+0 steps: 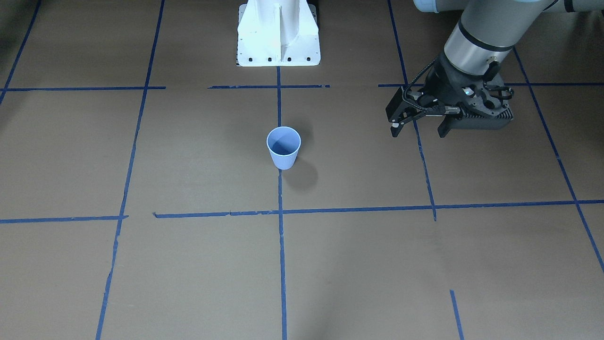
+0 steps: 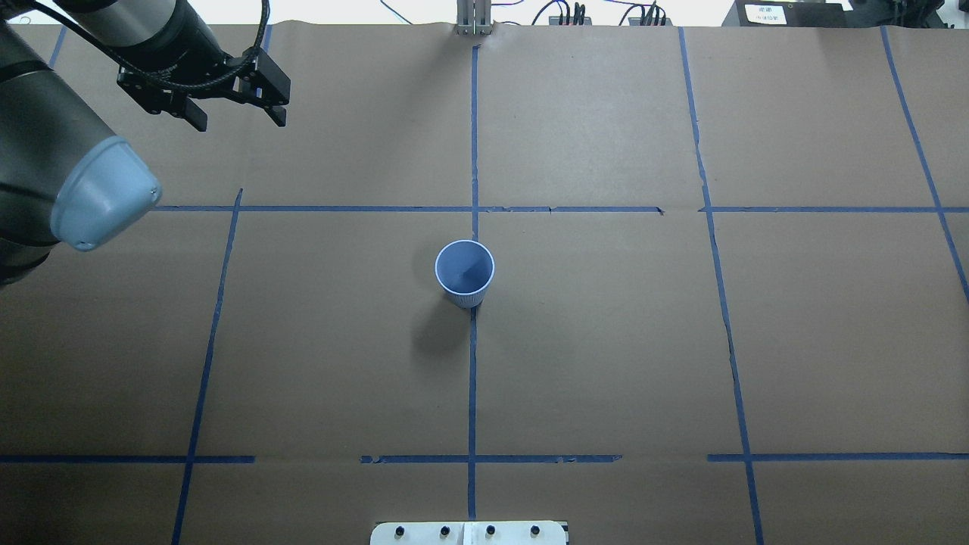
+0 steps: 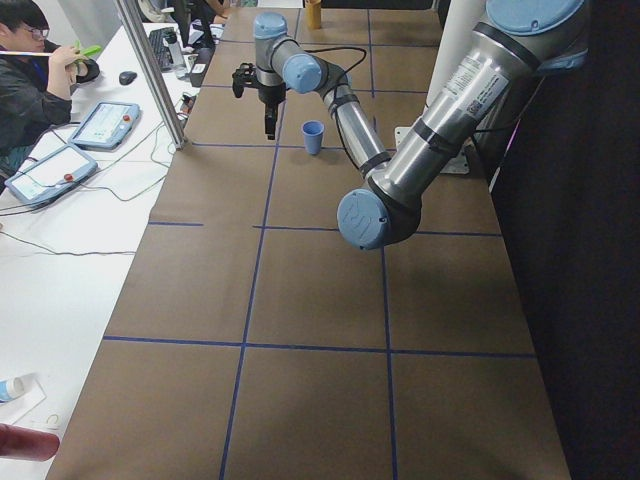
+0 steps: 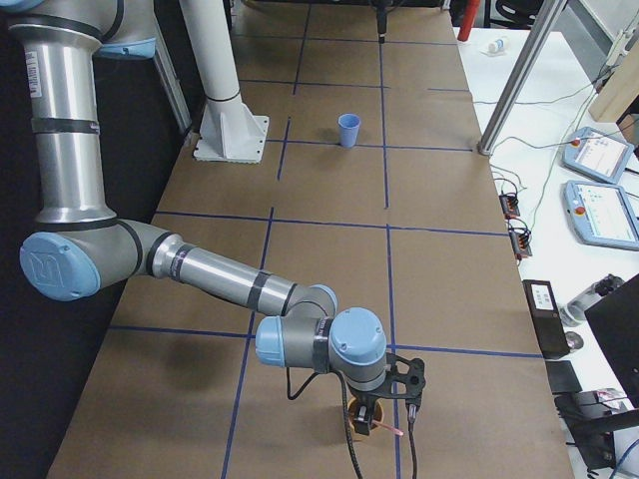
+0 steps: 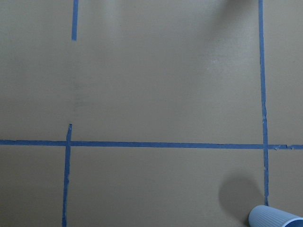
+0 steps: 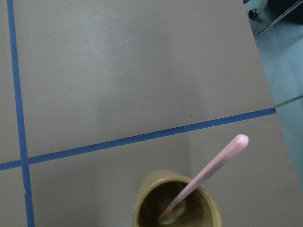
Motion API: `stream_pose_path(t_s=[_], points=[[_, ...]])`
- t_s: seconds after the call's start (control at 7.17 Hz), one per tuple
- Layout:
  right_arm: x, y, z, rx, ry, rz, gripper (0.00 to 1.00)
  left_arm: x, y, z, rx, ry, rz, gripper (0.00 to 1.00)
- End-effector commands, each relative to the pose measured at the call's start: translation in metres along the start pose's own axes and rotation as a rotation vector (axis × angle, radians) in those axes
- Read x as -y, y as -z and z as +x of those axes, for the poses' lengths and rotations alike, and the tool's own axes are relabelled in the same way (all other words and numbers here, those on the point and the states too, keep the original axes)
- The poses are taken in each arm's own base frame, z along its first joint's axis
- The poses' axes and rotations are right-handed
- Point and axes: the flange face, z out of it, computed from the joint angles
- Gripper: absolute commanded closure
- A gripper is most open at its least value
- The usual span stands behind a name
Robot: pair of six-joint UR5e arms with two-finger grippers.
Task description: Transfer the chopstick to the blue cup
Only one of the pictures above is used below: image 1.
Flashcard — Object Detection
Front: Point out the light blue ribbed cup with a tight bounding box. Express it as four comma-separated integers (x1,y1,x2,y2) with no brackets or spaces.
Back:
266,126,302,170

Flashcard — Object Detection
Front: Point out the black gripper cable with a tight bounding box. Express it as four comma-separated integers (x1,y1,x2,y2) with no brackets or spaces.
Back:
402,57,442,111

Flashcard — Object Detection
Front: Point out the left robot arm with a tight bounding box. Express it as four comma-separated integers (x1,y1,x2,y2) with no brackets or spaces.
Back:
385,0,603,138

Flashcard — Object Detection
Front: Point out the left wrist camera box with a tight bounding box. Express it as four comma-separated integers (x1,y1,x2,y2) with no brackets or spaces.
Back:
453,83,515,130

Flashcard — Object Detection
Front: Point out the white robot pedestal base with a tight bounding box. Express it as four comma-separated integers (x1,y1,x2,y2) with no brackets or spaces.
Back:
236,0,321,67

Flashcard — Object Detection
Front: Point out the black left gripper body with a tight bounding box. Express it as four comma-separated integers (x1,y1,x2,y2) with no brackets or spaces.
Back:
415,52,486,114

